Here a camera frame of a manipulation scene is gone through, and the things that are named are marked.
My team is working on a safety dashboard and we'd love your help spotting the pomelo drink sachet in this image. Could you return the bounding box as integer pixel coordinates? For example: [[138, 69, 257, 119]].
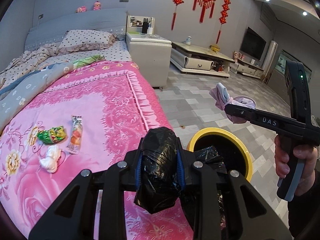
[[66, 115, 83, 154]]

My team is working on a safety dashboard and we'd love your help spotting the white bedside cabinet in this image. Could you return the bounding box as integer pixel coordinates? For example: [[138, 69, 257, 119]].
[[126, 32, 172, 88]]

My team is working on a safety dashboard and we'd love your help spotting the red chinese knot centre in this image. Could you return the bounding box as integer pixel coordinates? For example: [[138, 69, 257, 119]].
[[192, 0, 216, 23]]

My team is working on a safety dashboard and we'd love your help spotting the white low tv cabinet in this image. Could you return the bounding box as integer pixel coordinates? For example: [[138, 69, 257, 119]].
[[170, 42, 263, 79]]

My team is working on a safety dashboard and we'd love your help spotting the green foil snack wrapper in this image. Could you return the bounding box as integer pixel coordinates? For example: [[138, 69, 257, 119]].
[[37, 126, 66, 145]]

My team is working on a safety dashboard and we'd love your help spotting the black plastic bag ball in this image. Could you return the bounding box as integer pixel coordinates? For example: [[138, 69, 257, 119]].
[[135, 127, 181, 214]]

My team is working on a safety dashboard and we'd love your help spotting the grey sock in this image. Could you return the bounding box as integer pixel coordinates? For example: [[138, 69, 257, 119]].
[[209, 82, 258, 124]]

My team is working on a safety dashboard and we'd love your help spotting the polka dot crumpled duvet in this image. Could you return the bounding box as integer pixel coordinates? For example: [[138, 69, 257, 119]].
[[1, 43, 63, 88]]

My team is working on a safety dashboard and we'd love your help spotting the grey bed headboard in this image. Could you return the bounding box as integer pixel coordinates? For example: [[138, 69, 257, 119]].
[[24, 8, 127, 50]]

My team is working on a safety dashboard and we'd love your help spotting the pink floral bedspread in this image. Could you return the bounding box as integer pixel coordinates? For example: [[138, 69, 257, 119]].
[[1, 61, 169, 237]]

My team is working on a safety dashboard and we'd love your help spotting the polka dot pillow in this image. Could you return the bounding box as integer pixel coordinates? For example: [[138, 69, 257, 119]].
[[57, 30, 116, 54]]

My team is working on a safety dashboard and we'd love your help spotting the yellow rim trash bin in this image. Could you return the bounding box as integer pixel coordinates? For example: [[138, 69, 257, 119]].
[[187, 127, 253, 181]]

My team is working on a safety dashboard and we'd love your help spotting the pink plush doll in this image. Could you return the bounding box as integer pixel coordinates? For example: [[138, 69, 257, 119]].
[[75, 6, 87, 13], [93, 1, 101, 10]]

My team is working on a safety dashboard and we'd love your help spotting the black thermos bottle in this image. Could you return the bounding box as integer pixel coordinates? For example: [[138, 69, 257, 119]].
[[141, 18, 149, 34]]

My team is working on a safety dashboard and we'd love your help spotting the white plastic bag ball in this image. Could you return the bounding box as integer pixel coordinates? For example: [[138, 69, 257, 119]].
[[39, 145, 61, 173]]

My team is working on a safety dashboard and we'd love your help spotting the white air conditioner tower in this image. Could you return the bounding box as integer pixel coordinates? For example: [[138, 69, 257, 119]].
[[261, 40, 278, 81]]

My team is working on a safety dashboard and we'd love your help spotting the black wall television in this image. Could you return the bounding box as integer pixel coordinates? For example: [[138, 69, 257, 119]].
[[240, 27, 266, 60]]

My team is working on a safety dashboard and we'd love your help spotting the right hand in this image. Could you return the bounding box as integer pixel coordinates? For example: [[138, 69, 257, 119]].
[[274, 134, 318, 197]]

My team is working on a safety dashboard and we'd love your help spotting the red chinese knot right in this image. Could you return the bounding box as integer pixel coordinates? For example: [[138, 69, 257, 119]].
[[216, 0, 231, 44]]

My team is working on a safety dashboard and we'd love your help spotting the grey patterned quilt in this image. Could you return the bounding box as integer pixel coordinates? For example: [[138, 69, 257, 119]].
[[0, 54, 106, 131]]

